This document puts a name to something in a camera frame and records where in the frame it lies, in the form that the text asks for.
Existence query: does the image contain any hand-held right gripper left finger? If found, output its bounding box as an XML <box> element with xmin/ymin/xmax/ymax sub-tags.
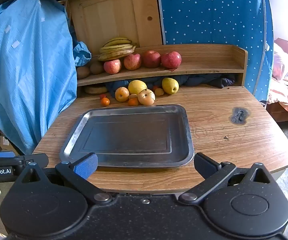
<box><xmin>14</xmin><ymin>152</ymin><xmax>112</xmax><ymax>204</ymax></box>

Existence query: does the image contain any metal tray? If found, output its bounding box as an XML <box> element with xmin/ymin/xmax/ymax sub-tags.
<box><xmin>59</xmin><ymin>104</ymin><xmax>195</xmax><ymax>168</ymax></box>

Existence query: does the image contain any banana bunch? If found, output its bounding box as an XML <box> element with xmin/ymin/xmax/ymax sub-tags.
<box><xmin>98</xmin><ymin>37</ymin><xmax>137</xmax><ymax>62</ymax></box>

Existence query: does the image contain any light blue gown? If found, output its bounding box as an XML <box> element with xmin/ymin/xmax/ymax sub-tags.
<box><xmin>0</xmin><ymin>0</ymin><xmax>78</xmax><ymax>155</ymax></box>

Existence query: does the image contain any crumpled blue elastic cover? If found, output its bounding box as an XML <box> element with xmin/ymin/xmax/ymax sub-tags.
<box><xmin>73</xmin><ymin>41</ymin><xmax>92</xmax><ymax>67</ymax></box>

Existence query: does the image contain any yellow lemon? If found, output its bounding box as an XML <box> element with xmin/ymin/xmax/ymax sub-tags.
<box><xmin>128</xmin><ymin>80</ymin><xmax>148</xmax><ymax>95</ymax></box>

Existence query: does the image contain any yellow-green mango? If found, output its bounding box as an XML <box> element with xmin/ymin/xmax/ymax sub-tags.
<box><xmin>162</xmin><ymin>77</ymin><xmax>180</xmax><ymax>95</ymax></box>

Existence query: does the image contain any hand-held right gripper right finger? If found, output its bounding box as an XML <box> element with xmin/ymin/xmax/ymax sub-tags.
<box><xmin>178</xmin><ymin>152</ymin><xmax>279</xmax><ymax>205</ymax></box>

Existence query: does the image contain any orange persimmon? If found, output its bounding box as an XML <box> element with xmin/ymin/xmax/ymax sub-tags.
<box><xmin>115</xmin><ymin>87</ymin><xmax>130</xmax><ymax>102</ymax></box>

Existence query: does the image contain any dark blue jacket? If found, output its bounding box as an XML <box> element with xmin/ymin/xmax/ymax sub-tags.
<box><xmin>106</xmin><ymin>74</ymin><xmax>235</xmax><ymax>98</ymax></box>

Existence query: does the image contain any red apple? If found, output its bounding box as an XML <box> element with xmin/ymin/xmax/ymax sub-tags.
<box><xmin>161</xmin><ymin>51</ymin><xmax>182</xmax><ymax>69</ymax></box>
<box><xmin>103</xmin><ymin>59</ymin><xmax>122</xmax><ymax>75</ymax></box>
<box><xmin>142</xmin><ymin>50</ymin><xmax>162</xmax><ymax>68</ymax></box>
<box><xmin>123</xmin><ymin>53</ymin><xmax>142</xmax><ymax>70</ymax></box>

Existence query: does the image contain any blue white-dotted panel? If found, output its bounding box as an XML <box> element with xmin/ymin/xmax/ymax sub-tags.
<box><xmin>155</xmin><ymin>0</ymin><xmax>276</xmax><ymax>103</ymax></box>

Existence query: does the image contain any pine wood board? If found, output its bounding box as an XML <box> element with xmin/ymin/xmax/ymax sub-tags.
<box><xmin>67</xmin><ymin>0</ymin><xmax>163</xmax><ymax>53</ymax></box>

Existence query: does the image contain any wooden shelf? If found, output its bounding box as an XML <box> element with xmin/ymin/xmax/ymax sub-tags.
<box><xmin>76</xmin><ymin>44</ymin><xmax>249</xmax><ymax>87</ymax></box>

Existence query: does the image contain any pink blanket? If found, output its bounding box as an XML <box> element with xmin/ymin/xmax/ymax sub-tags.
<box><xmin>266</xmin><ymin>37</ymin><xmax>288</xmax><ymax>116</ymax></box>

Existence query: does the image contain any tan flat round bun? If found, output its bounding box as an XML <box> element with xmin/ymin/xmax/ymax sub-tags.
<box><xmin>85</xmin><ymin>85</ymin><xmax>108</xmax><ymax>95</ymax></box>

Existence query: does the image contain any brown kiwi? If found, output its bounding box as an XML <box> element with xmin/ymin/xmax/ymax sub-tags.
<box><xmin>76</xmin><ymin>66</ymin><xmax>91</xmax><ymax>79</ymax></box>
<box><xmin>90</xmin><ymin>61</ymin><xmax>104</xmax><ymax>75</ymax></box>

